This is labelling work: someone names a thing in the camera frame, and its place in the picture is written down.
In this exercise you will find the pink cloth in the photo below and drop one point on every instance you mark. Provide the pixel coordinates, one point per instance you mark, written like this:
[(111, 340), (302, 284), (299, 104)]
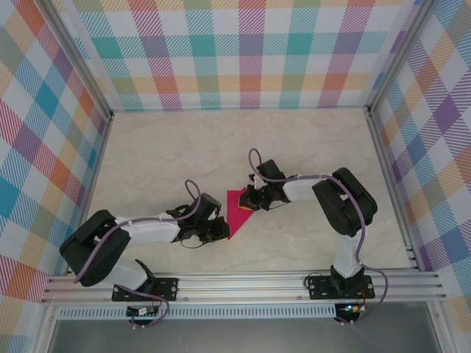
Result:
[(235, 220)]

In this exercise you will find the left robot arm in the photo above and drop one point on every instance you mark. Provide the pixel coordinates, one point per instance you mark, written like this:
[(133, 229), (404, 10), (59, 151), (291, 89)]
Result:
[(151, 233)]

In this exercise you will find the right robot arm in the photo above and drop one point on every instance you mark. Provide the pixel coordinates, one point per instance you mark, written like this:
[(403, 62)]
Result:
[(298, 189)]

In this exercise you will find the grey metal panel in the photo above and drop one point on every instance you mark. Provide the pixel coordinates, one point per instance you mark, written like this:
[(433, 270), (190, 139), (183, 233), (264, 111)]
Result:
[(239, 338)]

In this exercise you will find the small circuit board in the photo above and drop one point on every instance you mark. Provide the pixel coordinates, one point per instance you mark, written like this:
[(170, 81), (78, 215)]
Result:
[(141, 312)]

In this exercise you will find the circuit board with green light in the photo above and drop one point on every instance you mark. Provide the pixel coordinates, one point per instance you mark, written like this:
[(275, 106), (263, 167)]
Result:
[(351, 308)]

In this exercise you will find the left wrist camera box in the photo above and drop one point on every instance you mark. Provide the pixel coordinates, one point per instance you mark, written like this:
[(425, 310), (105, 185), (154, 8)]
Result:
[(206, 206)]

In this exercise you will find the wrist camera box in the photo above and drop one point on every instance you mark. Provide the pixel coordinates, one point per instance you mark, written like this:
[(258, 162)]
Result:
[(206, 206), (270, 171)]

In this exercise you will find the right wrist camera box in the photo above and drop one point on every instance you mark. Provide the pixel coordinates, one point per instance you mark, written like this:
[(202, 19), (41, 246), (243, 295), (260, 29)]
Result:
[(270, 171)]

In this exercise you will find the aluminium mounting rail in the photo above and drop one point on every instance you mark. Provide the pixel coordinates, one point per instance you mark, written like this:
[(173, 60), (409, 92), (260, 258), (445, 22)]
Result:
[(239, 287)]

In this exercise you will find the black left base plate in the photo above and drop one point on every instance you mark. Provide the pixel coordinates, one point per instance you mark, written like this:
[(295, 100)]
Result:
[(167, 287)]

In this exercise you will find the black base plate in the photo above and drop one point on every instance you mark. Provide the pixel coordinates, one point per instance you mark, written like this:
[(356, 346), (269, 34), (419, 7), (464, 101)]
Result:
[(316, 290), (167, 287)]

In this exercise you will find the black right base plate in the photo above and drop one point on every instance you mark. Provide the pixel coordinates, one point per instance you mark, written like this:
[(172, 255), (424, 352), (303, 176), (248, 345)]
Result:
[(316, 290)]

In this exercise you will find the aluminium side rail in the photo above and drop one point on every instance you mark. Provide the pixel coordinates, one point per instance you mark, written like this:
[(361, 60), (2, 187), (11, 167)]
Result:
[(96, 169), (391, 184)]

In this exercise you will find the aluminium frame post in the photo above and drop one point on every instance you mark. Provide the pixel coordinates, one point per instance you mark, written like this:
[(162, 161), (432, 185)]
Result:
[(78, 55), (397, 55)]

